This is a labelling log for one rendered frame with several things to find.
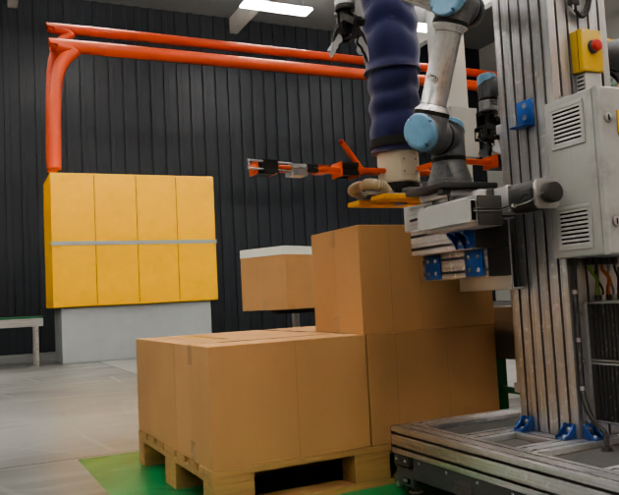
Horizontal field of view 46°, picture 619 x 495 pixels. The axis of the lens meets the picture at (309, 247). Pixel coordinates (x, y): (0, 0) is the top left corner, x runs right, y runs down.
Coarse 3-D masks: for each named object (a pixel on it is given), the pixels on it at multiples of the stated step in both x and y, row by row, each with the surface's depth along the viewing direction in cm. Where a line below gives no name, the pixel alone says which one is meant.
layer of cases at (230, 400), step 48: (192, 336) 317; (240, 336) 295; (288, 336) 275; (336, 336) 258; (384, 336) 265; (432, 336) 275; (480, 336) 285; (144, 384) 310; (192, 384) 250; (240, 384) 239; (288, 384) 247; (336, 384) 255; (384, 384) 264; (432, 384) 273; (480, 384) 283; (192, 432) 251; (240, 432) 238; (288, 432) 245; (336, 432) 253; (384, 432) 262
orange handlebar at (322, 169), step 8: (472, 160) 281; (480, 160) 283; (488, 160) 285; (280, 168) 272; (288, 168) 273; (320, 168) 279; (328, 168) 281; (336, 168) 282; (360, 168) 287; (368, 168) 289; (376, 168) 291; (384, 168) 293; (424, 168) 287; (424, 176) 306
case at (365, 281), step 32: (320, 256) 293; (352, 256) 269; (384, 256) 269; (416, 256) 275; (320, 288) 293; (352, 288) 270; (384, 288) 268; (416, 288) 274; (448, 288) 280; (320, 320) 294; (352, 320) 270; (384, 320) 267; (416, 320) 273; (448, 320) 279; (480, 320) 285
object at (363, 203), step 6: (348, 204) 302; (354, 204) 298; (360, 204) 295; (366, 204) 296; (372, 204) 297; (378, 204) 299; (384, 204) 300; (390, 204) 301; (408, 204) 305; (414, 204) 306
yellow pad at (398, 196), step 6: (390, 192) 280; (396, 192) 282; (402, 192) 283; (372, 198) 285; (378, 198) 281; (384, 198) 279; (390, 198) 280; (396, 198) 281; (402, 198) 282; (408, 198) 283; (414, 198) 284
